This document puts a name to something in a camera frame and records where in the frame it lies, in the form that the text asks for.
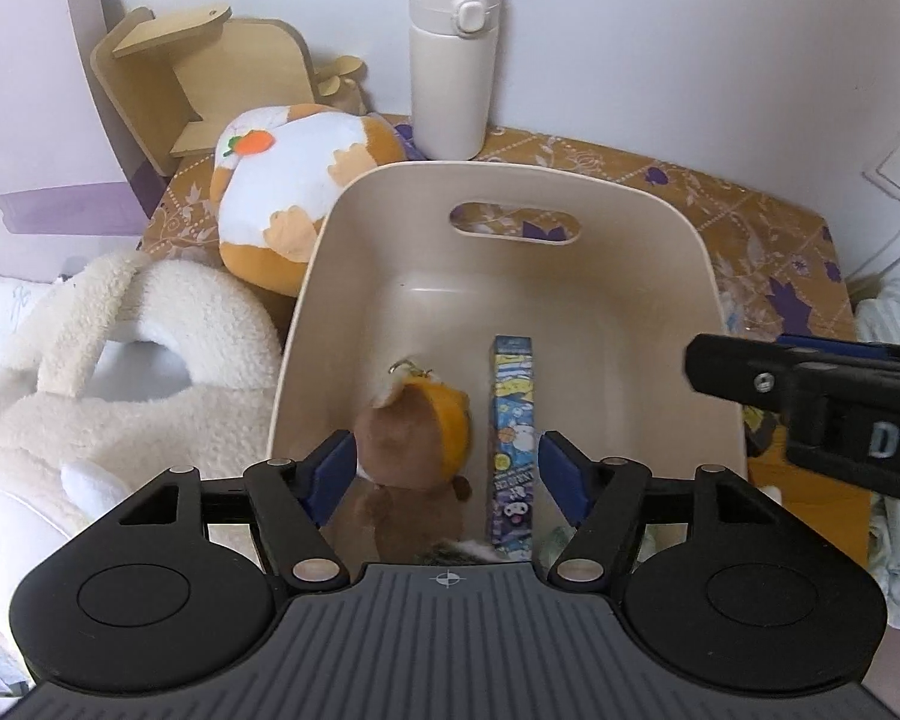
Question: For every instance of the grey furry item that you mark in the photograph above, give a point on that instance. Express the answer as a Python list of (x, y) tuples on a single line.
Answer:
[(457, 551)]

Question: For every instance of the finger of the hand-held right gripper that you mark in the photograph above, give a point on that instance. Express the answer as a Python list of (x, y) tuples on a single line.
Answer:
[(735, 371)]

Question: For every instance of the white fluffy bag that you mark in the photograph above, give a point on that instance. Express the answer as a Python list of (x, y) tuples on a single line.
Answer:
[(195, 420)]

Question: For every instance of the orange and white plush toy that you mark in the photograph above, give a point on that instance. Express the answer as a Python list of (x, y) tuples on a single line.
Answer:
[(285, 165)]

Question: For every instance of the light blue striped cloth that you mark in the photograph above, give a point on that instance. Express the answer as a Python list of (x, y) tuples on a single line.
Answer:
[(896, 540)]

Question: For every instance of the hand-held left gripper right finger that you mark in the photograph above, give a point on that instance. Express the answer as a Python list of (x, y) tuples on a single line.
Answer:
[(564, 481)]

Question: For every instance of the lavender board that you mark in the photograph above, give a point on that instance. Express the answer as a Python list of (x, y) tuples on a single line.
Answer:
[(37, 90)]

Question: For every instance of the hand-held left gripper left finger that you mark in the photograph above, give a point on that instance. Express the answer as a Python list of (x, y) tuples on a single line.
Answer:
[(331, 478)]

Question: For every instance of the long blue printed box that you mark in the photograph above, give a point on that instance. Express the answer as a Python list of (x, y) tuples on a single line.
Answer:
[(511, 420)]

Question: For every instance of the small tan figurine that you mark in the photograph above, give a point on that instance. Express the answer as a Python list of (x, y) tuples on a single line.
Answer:
[(341, 82)]

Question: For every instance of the white bedding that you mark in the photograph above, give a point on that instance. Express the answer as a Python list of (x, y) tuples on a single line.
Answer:
[(0, 307)]

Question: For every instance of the beige plastic container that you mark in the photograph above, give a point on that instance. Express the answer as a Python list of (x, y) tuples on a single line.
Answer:
[(420, 240)]

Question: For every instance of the brown plush with orange hat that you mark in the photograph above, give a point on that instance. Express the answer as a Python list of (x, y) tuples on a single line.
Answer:
[(405, 442)]

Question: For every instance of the light wooden stand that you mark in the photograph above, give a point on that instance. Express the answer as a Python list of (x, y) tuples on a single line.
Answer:
[(240, 67)]

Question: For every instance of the white thermos bottle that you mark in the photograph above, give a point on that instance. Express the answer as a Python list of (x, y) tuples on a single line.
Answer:
[(450, 75)]

